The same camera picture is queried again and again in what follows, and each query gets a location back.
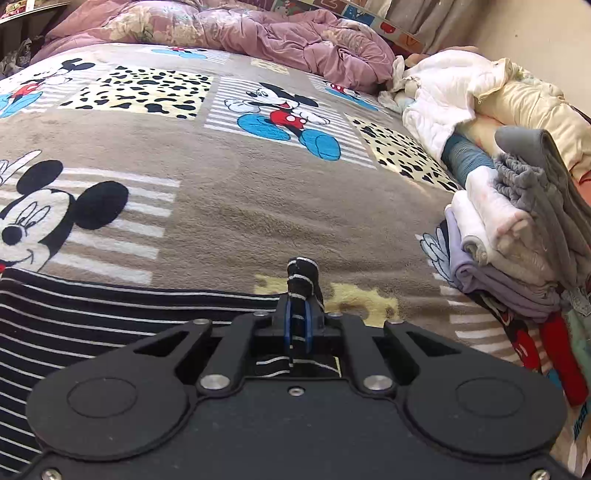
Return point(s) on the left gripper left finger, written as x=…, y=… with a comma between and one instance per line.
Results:
x=285, y=321

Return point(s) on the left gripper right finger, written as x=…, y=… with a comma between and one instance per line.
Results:
x=314, y=321

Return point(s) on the black white striped garment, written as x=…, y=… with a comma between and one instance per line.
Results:
x=50, y=323

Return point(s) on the lilac folded garment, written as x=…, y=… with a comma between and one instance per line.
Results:
x=469, y=277

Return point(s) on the Mickey Mouse plush blanket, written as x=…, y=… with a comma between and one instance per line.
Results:
x=164, y=168

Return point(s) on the cream folded towel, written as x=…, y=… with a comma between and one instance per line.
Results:
x=496, y=233

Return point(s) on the red folded garment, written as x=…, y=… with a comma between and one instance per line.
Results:
x=555, y=340

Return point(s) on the white crumpled garment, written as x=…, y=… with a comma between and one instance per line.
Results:
x=440, y=92

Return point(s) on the grey folded garment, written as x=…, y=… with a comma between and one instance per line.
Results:
x=533, y=176

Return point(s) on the pink floral duvet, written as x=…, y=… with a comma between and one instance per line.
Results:
x=342, y=51

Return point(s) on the grey striped curtain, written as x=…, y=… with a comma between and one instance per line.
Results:
x=438, y=24

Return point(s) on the dark cluttered desk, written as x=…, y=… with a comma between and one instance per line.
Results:
x=24, y=25

